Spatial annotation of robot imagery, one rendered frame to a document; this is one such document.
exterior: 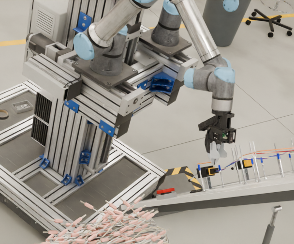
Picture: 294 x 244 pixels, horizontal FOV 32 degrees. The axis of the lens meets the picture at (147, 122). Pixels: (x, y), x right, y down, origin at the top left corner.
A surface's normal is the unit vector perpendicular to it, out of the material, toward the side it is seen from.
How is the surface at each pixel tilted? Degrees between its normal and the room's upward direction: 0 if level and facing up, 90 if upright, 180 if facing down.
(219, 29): 94
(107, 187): 0
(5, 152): 0
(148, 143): 0
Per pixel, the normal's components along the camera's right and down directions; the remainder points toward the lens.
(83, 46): -0.67, 0.40
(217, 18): -0.40, 0.52
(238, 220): 0.23, -0.78
